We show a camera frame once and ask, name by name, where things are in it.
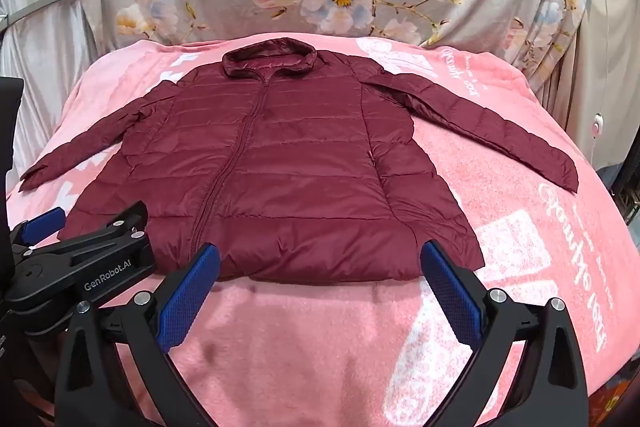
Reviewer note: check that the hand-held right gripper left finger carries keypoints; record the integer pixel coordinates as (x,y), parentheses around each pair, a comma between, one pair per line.
(187,299)

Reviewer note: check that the dark furniture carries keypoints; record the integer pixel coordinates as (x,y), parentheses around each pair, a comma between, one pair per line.
(631,187)

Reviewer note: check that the pink printed blanket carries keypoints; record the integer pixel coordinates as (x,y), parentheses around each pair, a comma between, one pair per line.
(310,347)

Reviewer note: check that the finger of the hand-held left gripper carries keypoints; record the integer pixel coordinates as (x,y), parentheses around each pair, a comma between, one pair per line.
(45,219)
(100,257)

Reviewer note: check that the maroon puffer jacket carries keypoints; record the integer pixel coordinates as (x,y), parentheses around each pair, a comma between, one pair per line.
(300,167)

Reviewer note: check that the silver grey satin cloth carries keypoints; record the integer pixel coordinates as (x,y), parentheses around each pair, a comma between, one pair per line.
(45,72)

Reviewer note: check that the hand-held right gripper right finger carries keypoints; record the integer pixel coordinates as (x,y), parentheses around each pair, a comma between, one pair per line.
(450,292)

